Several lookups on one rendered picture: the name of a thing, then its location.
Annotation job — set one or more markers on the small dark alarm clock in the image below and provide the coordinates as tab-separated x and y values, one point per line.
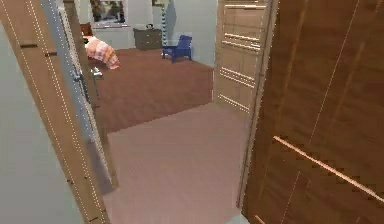
149	26

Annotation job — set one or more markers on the blue chair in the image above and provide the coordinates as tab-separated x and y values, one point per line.
180	48

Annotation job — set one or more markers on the light brown panelled door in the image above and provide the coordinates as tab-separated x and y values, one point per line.
238	56

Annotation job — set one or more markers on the dark grey chest of drawers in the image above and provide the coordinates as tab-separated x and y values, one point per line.
148	38

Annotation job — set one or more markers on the teal beaded floor lamp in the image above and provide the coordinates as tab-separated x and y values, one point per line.
164	23

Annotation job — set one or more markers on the grey room door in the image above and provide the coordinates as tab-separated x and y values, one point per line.
71	83

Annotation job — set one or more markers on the dark brown wooden door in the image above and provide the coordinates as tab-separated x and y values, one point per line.
320	100

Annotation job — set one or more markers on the window with dark view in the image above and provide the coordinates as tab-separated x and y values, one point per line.
108	12

